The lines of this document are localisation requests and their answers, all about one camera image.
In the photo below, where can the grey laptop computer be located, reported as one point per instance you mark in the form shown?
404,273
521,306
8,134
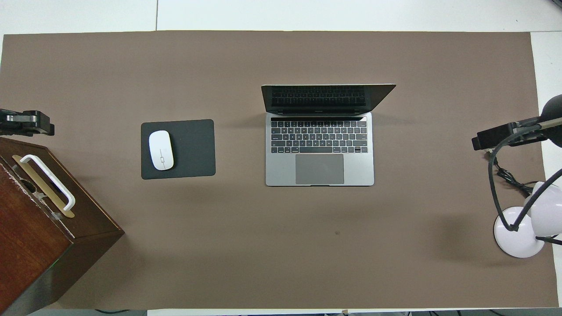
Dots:
281,175

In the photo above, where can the white computer mouse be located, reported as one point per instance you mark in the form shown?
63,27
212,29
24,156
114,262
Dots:
161,149

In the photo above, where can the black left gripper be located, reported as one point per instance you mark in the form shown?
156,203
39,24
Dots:
9,128

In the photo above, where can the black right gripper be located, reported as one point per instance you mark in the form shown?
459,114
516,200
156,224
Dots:
554,107

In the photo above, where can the black mouse pad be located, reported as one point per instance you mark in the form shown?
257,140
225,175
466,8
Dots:
197,149

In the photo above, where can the dark brown wooden box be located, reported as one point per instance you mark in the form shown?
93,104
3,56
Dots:
26,228

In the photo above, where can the brown paper table mat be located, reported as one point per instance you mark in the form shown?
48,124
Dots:
307,245

